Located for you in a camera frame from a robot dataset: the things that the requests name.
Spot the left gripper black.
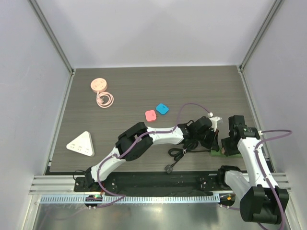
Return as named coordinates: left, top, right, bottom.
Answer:
left=194, top=127, right=219, bottom=150

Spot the green power strip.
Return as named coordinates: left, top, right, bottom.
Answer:
left=210, top=150, right=242, bottom=159

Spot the blue plug adapter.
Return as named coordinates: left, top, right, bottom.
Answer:
left=156, top=103, right=169, bottom=115

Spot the pink red plug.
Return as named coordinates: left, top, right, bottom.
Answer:
left=145, top=110, right=157, bottom=122

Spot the pink round power socket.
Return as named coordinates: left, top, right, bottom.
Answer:
left=90, top=78, right=108, bottom=93

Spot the white triangular power socket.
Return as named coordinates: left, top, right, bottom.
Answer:
left=66, top=131, right=94, bottom=157

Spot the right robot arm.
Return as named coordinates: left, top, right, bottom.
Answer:
left=216, top=115, right=289, bottom=228

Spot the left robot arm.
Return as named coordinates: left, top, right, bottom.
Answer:
left=84, top=115, right=222, bottom=192

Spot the black coiled power cable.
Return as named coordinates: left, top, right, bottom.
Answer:
left=163, top=140, right=212, bottom=173

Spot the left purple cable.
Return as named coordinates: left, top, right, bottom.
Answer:
left=98, top=103, right=213, bottom=208

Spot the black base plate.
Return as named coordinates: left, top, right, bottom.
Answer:
left=74, top=171, right=231, bottom=196

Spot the pink coiled cable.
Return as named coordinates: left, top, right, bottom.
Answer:
left=95, top=92, right=115, bottom=109

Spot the white slotted cable duct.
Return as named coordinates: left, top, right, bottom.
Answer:
left=40, top=194, right=220, bottom=204

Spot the aluminium frame rail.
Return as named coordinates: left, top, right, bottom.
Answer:
left=29, top=172, right=292, bottom=194

